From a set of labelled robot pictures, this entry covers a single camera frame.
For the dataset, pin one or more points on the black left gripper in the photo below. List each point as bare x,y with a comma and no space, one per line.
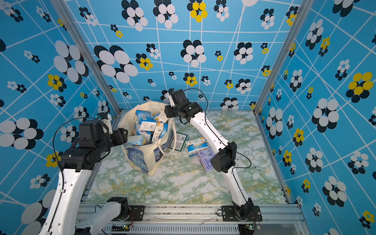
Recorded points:
121,135

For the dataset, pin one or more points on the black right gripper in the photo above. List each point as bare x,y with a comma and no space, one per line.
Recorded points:
168,110

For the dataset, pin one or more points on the blue white tissue box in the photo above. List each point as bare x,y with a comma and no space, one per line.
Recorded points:
160,130

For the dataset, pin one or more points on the colourful small tissue pack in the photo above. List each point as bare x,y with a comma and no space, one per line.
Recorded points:
196,145

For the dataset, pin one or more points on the white top tissue pack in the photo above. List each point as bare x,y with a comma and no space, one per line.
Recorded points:
137,140

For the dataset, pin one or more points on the purple tissue pack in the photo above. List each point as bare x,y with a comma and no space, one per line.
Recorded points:
205,157

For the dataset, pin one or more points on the white blue printed tissue pack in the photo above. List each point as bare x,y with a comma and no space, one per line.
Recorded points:
147,136

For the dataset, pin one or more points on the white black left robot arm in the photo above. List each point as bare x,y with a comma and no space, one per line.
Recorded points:
61,219

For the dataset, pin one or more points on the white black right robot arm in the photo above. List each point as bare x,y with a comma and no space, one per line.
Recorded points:
224,160

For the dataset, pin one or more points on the green white tissue pack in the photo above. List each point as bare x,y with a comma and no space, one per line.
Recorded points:
181,142

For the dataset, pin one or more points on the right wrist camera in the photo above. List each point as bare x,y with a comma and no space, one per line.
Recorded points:
170,93

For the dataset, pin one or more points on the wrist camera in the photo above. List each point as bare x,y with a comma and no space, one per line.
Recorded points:
170,93
106,118

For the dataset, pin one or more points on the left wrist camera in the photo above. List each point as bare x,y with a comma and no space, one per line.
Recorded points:
106,118

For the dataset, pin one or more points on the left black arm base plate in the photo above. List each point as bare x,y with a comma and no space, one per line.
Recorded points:
135,214

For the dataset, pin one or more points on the left aluminium corner post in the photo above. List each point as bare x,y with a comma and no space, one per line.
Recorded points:
77,37

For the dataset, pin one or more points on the aluminium corner post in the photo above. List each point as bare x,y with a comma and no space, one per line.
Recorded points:
77,37
291,36

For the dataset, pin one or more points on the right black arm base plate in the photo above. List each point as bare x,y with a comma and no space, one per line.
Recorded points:
236,214

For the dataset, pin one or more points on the aluminium front rail frame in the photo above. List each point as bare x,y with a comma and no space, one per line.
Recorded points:
178,213

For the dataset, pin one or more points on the right aluminium corner post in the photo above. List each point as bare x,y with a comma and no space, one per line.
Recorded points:
291,36

